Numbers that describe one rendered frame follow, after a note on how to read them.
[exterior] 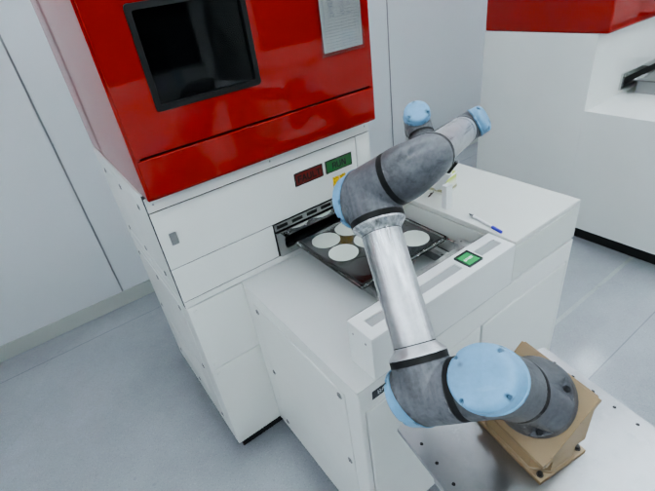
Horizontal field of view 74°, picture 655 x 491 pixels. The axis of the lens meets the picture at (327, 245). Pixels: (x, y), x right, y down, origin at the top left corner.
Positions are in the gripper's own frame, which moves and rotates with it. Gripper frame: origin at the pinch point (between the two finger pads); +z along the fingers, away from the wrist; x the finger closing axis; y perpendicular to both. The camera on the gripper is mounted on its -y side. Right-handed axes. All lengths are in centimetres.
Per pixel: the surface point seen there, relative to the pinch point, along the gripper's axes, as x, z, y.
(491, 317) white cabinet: -57, -4, -10
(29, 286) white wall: 91, 61, -198
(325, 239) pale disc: -5.6, -3.2, -39.9
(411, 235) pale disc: -21.1, -2.1, -14.6
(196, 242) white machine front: 8, -27, -73
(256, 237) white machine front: 5, -12, -59
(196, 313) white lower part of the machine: -6, -13, -88
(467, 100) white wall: 118, 236, 137
